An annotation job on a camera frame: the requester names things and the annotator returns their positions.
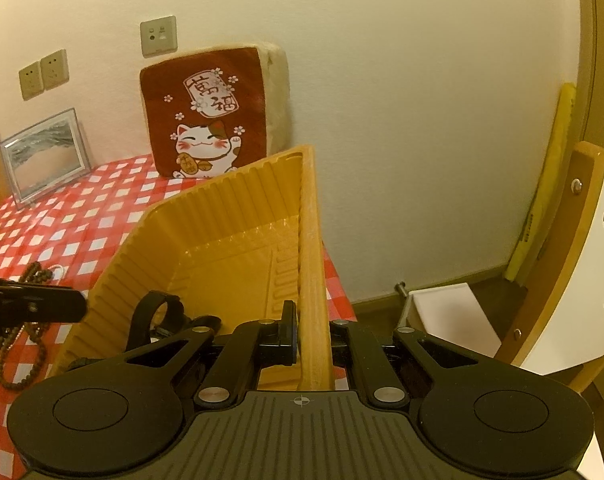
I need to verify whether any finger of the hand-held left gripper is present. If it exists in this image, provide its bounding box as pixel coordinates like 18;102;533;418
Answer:
0;276;89;336

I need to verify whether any brown lucky cat cushion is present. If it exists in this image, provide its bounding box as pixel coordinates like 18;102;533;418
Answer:
139;40;290;181

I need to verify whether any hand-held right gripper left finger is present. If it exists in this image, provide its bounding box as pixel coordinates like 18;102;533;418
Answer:
67;301;300;408

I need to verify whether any beige wall network outlet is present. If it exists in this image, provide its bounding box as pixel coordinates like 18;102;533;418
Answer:
140;15;179;58

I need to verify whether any red white checkered tablecloth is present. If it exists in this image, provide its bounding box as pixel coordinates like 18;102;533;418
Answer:
0;152;355;478

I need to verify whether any white wooden chair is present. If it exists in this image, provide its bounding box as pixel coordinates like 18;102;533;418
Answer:
394;140;604;411

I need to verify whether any orange plastic tray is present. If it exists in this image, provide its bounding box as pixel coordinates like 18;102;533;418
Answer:
49;144;335;393

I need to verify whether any black wrist watch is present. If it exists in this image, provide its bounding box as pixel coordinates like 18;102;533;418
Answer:
64;290;223;372

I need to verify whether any dark wooden bead necklace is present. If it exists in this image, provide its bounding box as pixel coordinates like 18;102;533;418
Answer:
0;261;53;391

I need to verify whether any beige wall socket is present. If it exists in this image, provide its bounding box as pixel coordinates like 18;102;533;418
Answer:
19;61;44;102
40;49;70;91

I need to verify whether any white bead bracelet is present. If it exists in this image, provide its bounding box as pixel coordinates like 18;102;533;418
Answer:
0;264;65;357

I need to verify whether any clear sand picture frame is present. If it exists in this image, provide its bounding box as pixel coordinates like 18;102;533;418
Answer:
0;107;92;211

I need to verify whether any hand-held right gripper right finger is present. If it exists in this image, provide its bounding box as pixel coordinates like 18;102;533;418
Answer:
329;317;532;408

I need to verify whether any yellow leaning board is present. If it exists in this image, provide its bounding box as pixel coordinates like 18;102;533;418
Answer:
504;82;577;283

